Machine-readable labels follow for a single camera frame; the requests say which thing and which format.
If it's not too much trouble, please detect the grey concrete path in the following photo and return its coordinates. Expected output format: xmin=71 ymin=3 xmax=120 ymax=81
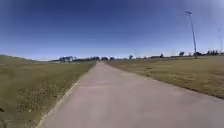
xmin=34 ymin=61 xmax=224 ymax=128

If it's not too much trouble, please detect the building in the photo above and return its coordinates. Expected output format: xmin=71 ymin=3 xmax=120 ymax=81
xmin=59 ymin=55 xmax=77 ymax=64

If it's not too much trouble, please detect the dry grass field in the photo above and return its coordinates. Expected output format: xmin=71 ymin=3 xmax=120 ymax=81
xmin=105 ymin=55 xmax=224 ymax=100
xmin=0 ymin=54 xmax=98 ymax=128

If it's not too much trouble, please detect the tall light pole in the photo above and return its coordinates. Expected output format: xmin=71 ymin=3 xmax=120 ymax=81
xmin=185 ymin=10 xmax=199 ymax=60

